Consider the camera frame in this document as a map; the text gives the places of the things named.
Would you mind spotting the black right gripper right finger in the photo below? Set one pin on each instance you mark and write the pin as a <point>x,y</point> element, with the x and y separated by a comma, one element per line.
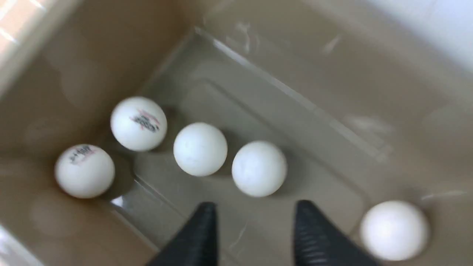
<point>318,242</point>

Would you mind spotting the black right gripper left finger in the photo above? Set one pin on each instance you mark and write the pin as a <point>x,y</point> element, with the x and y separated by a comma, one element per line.
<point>196,243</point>

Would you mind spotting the plain white ball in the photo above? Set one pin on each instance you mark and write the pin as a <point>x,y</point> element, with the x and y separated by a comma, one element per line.
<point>259,169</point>
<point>395,231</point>

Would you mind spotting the white ball with logo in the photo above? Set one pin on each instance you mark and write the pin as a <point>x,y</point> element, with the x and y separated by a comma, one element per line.
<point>138,123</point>

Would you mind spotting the olive green plastic bin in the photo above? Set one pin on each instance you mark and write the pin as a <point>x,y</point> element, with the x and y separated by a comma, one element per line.
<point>364,110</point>

